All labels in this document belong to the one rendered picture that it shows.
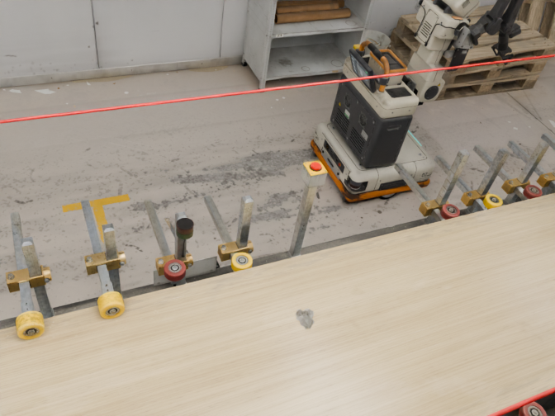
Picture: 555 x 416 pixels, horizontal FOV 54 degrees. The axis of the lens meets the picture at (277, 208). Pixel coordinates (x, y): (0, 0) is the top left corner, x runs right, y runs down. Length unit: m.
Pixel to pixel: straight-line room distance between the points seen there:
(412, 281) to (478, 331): 0.29
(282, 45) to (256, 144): 1.26
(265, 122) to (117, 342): 2.73
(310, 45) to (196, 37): 1.07
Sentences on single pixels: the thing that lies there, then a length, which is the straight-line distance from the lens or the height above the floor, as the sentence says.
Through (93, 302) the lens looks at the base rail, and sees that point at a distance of 2.24.
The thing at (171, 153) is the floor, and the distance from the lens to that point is 3.92.
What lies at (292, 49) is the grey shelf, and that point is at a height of 0.14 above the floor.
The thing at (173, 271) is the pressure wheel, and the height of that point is 0.90.
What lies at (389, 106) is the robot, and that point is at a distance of 3.30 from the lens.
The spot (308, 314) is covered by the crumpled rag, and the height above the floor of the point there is 0.91.
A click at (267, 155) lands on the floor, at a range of 3.98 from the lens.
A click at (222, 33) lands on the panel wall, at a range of 4.75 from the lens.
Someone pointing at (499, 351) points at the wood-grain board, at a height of 0.90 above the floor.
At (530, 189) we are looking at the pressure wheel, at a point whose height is 0.91.
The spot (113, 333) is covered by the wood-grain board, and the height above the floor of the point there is 0.90.
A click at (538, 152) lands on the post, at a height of 1.06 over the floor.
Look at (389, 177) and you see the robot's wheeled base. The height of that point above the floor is 0.24.
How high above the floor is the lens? 2.52
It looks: 45 degrees down
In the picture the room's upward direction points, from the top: 11 degrees clockwise
